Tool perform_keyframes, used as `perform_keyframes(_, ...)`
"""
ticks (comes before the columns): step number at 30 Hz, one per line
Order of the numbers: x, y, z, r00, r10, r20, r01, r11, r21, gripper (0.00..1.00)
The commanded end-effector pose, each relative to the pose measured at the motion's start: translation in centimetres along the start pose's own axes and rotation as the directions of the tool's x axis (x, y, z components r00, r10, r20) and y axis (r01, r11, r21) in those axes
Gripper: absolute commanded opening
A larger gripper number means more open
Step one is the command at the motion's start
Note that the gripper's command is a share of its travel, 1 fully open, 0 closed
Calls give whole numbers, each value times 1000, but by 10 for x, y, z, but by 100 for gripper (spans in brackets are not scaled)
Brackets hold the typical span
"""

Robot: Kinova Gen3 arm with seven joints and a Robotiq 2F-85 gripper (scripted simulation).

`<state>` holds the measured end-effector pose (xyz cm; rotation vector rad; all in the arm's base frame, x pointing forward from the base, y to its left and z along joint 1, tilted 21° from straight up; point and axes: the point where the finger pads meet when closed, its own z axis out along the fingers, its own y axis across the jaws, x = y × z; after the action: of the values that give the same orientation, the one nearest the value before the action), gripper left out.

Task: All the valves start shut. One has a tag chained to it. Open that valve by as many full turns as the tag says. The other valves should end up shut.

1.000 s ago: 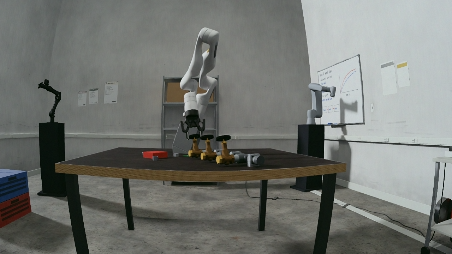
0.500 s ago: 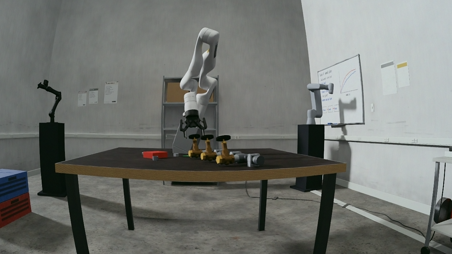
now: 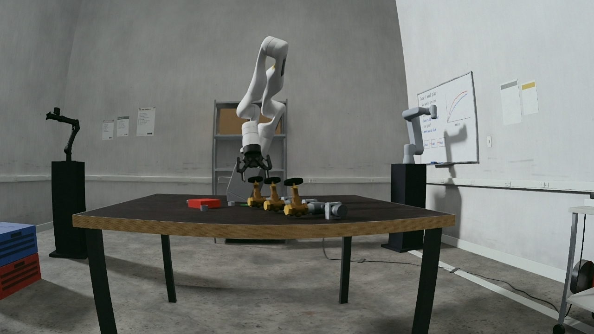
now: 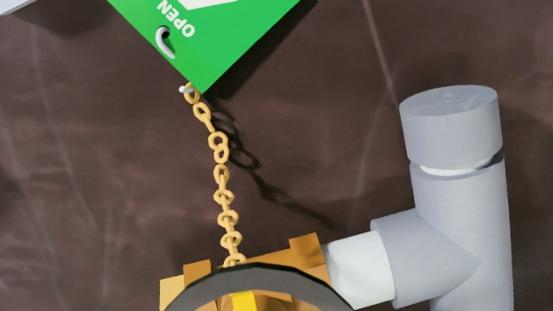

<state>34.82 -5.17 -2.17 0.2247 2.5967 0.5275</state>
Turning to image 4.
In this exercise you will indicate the green tag on yellow chain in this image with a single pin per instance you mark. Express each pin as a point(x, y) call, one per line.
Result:
point(206, 38)

